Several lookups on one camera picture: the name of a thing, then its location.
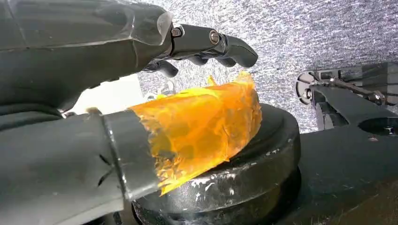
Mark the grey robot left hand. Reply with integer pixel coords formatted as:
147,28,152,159
0,0,263,225

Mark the white flat panel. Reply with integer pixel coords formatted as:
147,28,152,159
70,74,146,116

